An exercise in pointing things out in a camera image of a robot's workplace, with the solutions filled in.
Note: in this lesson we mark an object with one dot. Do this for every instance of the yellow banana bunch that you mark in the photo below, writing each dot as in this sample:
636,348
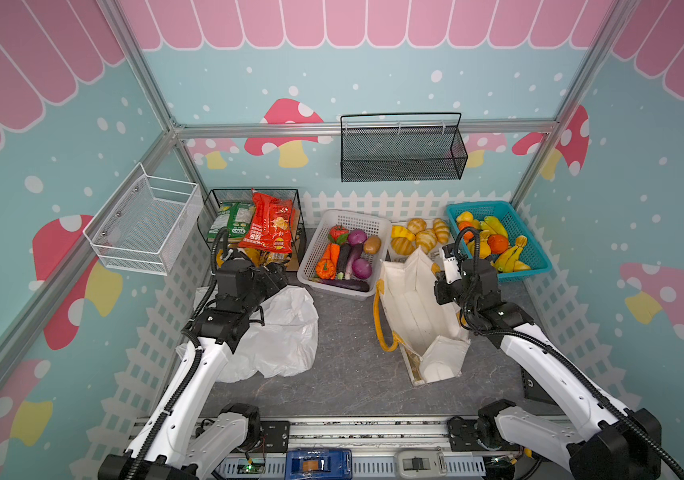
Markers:
509,261

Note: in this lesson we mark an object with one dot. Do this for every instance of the yellow lemon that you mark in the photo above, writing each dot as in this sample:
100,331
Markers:
466,217

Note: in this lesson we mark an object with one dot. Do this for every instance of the blue box device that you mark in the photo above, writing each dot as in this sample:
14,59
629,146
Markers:
319,464

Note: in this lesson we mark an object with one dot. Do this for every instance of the purple onion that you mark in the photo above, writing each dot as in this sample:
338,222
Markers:
357,237

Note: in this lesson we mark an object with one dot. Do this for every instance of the white canvas tote bag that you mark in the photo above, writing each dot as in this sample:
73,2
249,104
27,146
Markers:
407,318

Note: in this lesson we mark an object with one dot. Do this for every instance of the yellow corn bread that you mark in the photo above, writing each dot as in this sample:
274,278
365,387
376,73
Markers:
399,231

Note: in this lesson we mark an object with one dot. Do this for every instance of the large croissant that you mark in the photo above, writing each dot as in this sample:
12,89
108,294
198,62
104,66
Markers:
426,240

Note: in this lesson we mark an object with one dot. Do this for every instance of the grey switch box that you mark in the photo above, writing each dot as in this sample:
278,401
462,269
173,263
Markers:
420,464

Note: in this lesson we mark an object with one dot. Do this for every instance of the black wire wall basket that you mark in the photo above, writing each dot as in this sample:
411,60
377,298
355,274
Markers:
399,147

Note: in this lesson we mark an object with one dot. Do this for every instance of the magenta round vegetable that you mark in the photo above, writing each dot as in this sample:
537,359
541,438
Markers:
361,269

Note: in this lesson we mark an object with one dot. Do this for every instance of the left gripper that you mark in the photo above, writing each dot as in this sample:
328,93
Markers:
265,276

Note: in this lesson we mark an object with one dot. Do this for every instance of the orange carrot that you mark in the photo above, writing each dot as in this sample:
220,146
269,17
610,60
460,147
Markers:
332,253

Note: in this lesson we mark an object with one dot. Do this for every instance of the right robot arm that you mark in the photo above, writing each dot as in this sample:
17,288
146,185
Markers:
605,438

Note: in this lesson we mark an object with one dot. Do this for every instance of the red chips bag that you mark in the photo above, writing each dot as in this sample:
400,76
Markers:
270,229

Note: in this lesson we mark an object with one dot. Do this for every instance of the black flat box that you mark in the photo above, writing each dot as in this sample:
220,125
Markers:
534,391

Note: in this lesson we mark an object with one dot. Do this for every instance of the orange fruit upper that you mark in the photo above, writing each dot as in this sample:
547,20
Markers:
469,229

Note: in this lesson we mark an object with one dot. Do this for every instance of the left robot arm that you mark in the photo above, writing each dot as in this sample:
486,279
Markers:
172,444

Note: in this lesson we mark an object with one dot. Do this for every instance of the white plastic vegetable basket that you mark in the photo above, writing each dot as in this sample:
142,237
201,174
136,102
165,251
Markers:
354,288

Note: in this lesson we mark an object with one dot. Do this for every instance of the green snack bag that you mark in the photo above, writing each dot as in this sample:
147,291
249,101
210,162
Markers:
235,218

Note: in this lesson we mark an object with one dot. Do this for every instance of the orange pumpkin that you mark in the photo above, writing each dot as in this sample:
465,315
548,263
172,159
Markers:
326,269

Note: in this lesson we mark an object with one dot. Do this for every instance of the red tomato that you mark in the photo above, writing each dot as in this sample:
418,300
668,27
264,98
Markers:
338,233

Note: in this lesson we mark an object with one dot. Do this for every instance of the yellow pear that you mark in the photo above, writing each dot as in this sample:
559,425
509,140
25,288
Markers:
484,249

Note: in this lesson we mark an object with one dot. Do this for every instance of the round bread roll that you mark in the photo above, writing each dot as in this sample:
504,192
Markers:
416,225

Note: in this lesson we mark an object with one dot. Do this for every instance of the yellow black chips bag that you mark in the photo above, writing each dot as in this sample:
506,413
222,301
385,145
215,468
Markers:
273,258

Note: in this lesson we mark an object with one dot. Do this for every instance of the purple eggplant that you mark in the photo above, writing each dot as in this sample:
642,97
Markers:
348,255

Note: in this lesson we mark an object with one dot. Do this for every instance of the brown potato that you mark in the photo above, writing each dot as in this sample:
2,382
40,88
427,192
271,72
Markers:
372,245

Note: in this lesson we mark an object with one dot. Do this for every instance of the white plastic grocery bag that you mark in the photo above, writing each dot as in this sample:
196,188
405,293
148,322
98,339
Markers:
285,345

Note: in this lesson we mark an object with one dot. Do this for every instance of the yellow snack pack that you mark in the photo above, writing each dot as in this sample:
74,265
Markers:
231,249

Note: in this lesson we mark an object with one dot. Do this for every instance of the teal plastic fruit basket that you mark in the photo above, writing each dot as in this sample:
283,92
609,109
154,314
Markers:
532,255

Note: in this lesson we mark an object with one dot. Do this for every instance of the white wire wall basket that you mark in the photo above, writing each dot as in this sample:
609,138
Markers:
146,222

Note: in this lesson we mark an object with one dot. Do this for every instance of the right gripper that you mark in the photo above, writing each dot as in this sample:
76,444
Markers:
454,278

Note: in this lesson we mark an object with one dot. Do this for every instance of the black wire wooden shelf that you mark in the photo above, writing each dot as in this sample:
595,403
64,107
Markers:
216,197

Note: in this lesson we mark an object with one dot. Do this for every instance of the striped round bread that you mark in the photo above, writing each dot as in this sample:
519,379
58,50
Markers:
402,246

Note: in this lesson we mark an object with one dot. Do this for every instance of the right croissant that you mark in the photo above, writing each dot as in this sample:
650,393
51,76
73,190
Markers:
441,231

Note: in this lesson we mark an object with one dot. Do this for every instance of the red orange fruit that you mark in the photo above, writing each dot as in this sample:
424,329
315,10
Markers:
498,244

